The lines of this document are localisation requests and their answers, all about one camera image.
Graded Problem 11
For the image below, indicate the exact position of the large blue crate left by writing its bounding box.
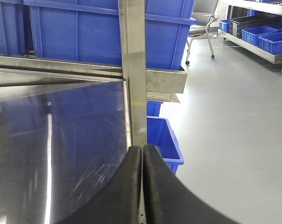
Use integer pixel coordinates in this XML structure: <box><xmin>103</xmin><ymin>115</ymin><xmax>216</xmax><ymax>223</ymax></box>
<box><xmin>0</xmin><ymin>0</ymin><xmax>25</xmax><ymax>56</ymax></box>

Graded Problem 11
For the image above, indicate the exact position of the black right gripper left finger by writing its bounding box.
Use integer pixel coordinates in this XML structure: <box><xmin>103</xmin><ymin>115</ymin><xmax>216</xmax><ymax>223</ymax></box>
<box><xmin>59</xmin><ymin>146</ymin><xmax>141</xmax><ymax>224</ymax></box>

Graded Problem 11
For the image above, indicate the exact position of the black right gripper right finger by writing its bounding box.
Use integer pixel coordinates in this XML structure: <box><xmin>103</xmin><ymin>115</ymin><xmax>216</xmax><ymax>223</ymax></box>
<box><xmin>143</xmin><ymin>145</ymin><xmax>235</xmax><ymax>224</ymax></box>

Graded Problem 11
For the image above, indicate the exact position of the large blue crate right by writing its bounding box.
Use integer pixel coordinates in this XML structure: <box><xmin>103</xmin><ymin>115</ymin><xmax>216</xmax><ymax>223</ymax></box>
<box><xmin>23</xmin><ymin>0</ymin><xmax>196</xmax><ymax>70</ymax></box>

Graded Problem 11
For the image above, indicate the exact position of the blue floor bin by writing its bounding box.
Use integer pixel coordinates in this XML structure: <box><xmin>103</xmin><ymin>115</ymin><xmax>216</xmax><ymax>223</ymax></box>
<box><xmin>147</xmin><ymin>100</ymin><xmax>184</xmax><ymax>173</ymax></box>

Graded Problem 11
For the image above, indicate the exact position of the gray office chair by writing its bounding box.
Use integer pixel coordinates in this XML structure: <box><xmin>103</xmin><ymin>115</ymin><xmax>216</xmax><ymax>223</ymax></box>
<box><xmin>185</xmin><ymin>0</ymin><xmax>219</xmax><ymax>65</ymax></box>

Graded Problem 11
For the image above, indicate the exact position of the black plastic bin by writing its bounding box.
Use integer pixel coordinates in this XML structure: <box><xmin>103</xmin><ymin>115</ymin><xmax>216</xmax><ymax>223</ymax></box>
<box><xmin>230</xmin><ymin>14</ymin><xmax>280</xmax><ymax>39</ymax></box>

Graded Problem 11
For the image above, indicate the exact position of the steel upright post right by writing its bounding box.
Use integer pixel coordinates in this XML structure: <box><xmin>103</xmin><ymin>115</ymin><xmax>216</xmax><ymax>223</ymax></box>
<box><xmin>118</xmin><ymin>0</ymin><xmax>147</xmax><ymax>146</ymax></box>

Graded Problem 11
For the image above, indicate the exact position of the blue bin on rack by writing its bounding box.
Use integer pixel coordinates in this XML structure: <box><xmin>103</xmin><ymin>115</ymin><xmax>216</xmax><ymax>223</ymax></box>
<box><xmin>242</xmin><ymin>26</ymin><xmax>278</xmax><ymax>46</ymax></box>
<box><xmin>219</xmin><ymin>19</ymin><xmax>230</xmax><ymax>33</ymax></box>
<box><xmin>259</xmin><ymin>32</ymin><xmax>282</xmax><ymax>55</ymax></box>

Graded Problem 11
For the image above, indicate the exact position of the steel storage rack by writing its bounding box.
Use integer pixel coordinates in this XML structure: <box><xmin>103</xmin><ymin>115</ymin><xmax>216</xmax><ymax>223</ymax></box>
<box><xmin>219</xmin><ymin>0</ymin><xmax>282</xmax><ymax>63</ymax></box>

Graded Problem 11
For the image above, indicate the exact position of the large blue crate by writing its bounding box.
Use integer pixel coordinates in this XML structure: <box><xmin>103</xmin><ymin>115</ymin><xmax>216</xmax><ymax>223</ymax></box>
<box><xmin>0</xmin><ymin>0</ymin><xmax>25</xmax><ymax>56</ymax></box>
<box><xmin>23</xmin><ymin>0</ymin><xmax>196</xmax><ymax>70</ymax></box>

